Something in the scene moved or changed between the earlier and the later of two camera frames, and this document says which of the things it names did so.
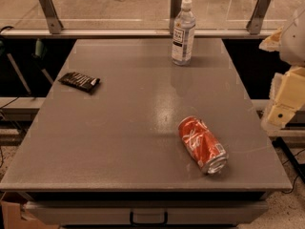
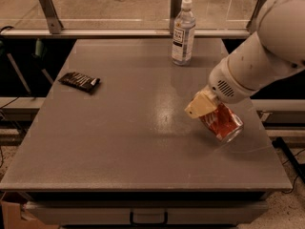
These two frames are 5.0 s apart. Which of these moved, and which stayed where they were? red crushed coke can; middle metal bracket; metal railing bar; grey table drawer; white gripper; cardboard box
Moved: white gripper; red crushed coke can
Stayed: grey table drawer; middle metal bracket; metal railing bar; cardboard box
